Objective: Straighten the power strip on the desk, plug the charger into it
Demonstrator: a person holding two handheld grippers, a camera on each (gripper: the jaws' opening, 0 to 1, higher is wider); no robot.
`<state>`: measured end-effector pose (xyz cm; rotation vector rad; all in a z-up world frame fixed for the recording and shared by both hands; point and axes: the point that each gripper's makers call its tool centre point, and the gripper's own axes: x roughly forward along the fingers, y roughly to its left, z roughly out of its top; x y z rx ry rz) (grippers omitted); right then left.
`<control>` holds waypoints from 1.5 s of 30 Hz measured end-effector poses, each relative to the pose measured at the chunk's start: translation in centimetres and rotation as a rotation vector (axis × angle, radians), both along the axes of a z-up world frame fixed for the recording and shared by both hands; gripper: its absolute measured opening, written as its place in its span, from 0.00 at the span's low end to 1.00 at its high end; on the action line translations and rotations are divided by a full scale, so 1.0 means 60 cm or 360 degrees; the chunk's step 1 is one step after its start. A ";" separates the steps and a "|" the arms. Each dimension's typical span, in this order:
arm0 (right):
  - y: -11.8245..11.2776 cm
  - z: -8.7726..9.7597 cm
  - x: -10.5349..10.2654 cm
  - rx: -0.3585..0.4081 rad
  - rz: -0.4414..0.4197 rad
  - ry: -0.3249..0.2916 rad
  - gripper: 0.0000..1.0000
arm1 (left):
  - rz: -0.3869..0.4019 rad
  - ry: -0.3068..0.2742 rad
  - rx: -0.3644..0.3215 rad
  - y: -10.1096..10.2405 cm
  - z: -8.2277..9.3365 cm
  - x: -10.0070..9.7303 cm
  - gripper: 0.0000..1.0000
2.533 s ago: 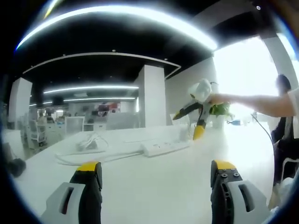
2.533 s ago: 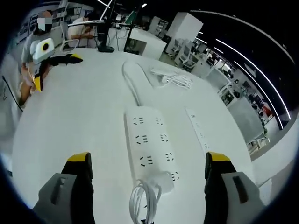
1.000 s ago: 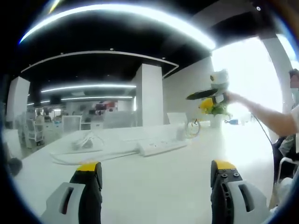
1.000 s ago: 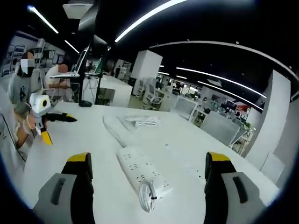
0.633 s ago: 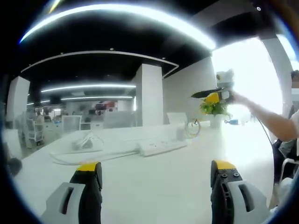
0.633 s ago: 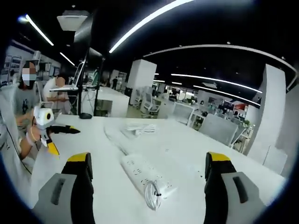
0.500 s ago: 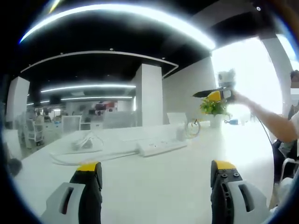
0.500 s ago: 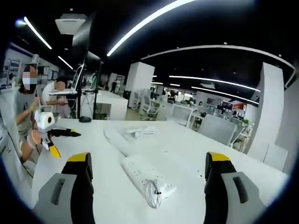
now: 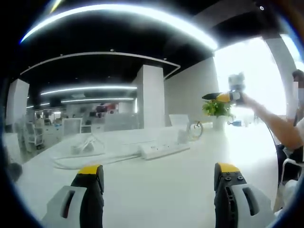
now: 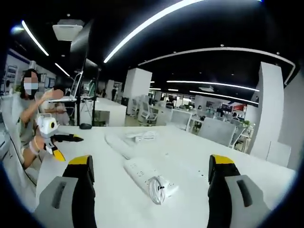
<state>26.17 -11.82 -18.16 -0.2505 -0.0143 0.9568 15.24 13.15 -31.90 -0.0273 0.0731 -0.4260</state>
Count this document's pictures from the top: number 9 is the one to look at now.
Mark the white office chair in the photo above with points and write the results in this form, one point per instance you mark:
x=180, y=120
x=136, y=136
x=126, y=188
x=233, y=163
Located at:
x=34, y=135

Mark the white desk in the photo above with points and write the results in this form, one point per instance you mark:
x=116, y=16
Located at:
x=154, y=185

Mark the white mesh chair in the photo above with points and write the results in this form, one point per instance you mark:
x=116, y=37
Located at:
x=72, y=126

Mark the white desk partition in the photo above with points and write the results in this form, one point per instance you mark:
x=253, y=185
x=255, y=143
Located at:
x=121, y=122

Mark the white flat panel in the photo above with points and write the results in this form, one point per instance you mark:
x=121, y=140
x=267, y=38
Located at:
x=179, y=120

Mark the wide white pillar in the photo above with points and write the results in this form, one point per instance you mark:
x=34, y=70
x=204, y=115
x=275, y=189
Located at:
x=150, y=97

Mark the narrow white pillar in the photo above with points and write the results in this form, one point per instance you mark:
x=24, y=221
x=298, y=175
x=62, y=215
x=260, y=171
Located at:
x=17, y=102

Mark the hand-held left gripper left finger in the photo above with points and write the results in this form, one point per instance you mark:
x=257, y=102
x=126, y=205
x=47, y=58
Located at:
x=92, y=204

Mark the white power strip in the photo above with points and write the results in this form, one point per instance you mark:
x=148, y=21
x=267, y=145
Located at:
x=164, y=150

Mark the short ceiling light strip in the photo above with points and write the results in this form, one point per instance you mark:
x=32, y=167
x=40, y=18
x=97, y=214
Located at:
x=97, y=100

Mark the long ceiling light strip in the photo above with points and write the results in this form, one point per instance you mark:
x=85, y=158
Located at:
x=88, y=89

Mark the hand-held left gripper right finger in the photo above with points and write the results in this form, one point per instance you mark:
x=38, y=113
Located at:
x=225, y=204

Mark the person's right hand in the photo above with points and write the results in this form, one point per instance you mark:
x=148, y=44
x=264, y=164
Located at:
x=247, y=99

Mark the person's leg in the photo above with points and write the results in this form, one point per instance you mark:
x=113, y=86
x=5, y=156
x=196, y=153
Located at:
x=288, y=194

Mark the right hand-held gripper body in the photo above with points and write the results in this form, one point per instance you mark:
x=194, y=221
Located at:
x=237, y=85

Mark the small blue object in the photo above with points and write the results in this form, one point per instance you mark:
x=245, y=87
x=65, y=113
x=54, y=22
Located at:
x=235, y=123

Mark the potted green plant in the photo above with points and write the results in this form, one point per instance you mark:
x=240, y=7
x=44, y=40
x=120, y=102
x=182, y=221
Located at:
x=217, y=109

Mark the wide curved ceiling light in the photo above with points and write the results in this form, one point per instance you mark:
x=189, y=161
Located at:
x=114, y=15

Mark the small black object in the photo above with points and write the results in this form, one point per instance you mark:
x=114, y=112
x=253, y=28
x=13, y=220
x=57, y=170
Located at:
x=15, y=172

